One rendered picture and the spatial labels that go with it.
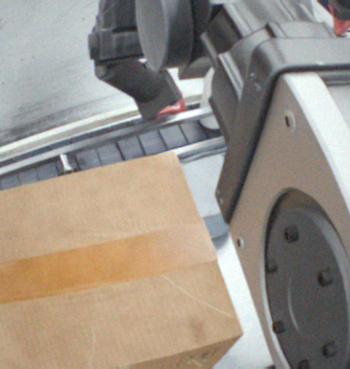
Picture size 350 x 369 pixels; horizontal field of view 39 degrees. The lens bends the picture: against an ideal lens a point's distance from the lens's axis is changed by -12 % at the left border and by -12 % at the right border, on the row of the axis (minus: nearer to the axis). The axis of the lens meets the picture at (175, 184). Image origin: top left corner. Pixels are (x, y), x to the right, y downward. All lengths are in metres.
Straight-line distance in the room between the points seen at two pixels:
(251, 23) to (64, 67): 0.91
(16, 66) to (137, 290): 0.74
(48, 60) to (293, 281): 1.01
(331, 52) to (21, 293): 0.44
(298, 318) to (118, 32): 0.55
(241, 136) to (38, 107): 0.87
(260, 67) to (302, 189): 0.05
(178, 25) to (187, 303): 0.33
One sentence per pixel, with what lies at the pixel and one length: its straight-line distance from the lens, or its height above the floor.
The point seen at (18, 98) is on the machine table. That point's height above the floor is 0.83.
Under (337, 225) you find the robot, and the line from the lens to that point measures 0.17.
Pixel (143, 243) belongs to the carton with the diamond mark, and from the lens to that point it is 0.57.
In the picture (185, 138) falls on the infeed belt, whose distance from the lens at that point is 0.95.
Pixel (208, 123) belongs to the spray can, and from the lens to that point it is 0.95.
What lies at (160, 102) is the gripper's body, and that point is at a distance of 0.82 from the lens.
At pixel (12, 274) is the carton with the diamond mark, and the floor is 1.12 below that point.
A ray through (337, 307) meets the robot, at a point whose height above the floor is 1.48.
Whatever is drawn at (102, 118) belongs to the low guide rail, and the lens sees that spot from 0.93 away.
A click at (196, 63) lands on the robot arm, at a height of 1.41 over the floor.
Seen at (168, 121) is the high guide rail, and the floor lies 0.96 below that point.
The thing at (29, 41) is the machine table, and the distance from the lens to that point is 1.24.
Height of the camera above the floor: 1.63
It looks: 57 degrees down
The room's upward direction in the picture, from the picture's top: 10 degrees clockwise
